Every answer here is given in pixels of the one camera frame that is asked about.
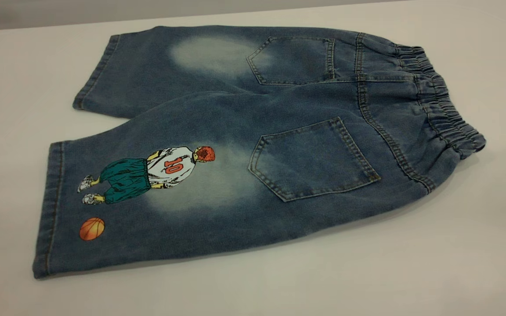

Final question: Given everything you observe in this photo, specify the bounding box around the white tablecloth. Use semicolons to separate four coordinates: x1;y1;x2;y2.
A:
0;0;506;316

